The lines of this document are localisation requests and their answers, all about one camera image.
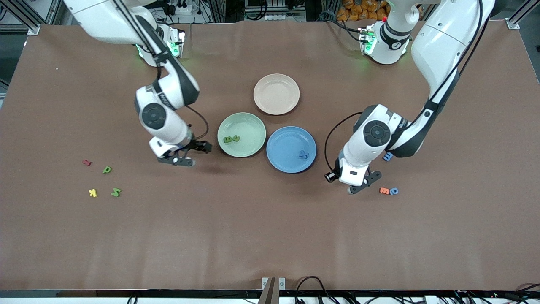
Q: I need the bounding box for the green plate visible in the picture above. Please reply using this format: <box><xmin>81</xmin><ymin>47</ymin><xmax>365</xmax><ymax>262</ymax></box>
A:
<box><xmin>217</xmin><ymin>112</ymin><xmax>267</xmax><ymax>158</ymax></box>

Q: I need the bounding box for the blue plate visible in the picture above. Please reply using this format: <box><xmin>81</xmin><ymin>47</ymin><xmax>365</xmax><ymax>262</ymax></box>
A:
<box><xmin>266</xmin><ymin>126</ymin><xmax>317</xmax><ymax>174</ymax></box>

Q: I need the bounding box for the brown table mat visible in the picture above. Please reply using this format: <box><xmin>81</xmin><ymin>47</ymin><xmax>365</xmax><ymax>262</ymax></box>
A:
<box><xmin>0</xmin><ymin>20</ymin><xmax>540</xmax><ymax>292</ymax></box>

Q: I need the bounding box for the pink plate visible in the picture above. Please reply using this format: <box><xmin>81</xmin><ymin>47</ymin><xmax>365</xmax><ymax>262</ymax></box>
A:
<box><xmin>253</xmin><ymin>73</ymin><xmax>300</xmax><ymax>115</ymax></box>

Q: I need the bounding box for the white power strip with plugs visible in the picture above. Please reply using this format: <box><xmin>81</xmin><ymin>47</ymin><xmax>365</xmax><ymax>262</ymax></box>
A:
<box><xmin>168</xmin><ymin>0</ymin><xmax>194</xmax><ymax>16</ymax></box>

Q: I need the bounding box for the pile of orange objects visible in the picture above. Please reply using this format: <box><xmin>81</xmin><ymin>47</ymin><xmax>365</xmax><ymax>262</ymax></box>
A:
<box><xmin>336</xmin><ymin>0</ymin><xmax>391</xmax><ymax>22</ymax></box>

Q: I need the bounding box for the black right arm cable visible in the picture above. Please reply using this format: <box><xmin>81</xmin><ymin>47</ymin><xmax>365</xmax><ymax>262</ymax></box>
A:
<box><xmin>111</xmin><ymin>0</ymin><xmax>210</xmax><ymax>144</ymax></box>

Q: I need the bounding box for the black looped cable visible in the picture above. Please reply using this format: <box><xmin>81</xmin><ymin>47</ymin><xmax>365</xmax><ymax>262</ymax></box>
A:
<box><xmin>294</xmin><ymin>276</ymin><xmax>338</xmax><ymax>304</ymax></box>

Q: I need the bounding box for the small metal bracket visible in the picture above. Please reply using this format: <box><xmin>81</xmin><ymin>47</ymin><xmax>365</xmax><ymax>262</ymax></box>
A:
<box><xmin>262</xmin><ymin>277</ymin><xmax>286</xmax><ymax>291</ymax></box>

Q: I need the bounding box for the grey wedge-shaped post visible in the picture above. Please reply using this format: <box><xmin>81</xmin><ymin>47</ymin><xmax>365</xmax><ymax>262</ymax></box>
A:
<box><xmin>258</xmin><ymin>277</ymin><xmax>280</xmax><ymax>304</ymax></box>

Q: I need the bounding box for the thick black base cable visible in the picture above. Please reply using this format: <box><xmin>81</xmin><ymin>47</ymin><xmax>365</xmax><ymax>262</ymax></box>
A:
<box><xmin>319</xmin><ymin>11</ymin><xmax>364</xmax><ymax>43</ymax></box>

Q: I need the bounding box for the aluminium frame profile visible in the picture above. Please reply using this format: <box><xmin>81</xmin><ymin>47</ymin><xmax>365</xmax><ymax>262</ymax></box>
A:
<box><xmin>0</xmin><ymin>0</ymin><xmax>57</xmax><ymax>35</ymax></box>
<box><xmin>506</xmin><ymin>0</ymin><xmax>540</xmax><ymax>30</ymax></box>

